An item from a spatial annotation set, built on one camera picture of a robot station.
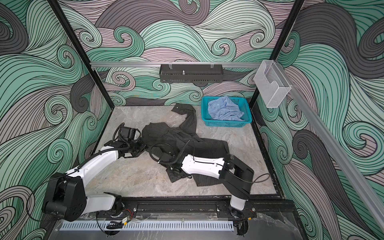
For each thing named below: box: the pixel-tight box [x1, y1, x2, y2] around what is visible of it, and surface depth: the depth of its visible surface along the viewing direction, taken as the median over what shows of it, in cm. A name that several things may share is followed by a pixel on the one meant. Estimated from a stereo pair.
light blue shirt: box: [208, 96, 245, 121], surface depth 115 cm
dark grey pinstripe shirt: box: [141, 103, 230, 187], surface depth 99 cm
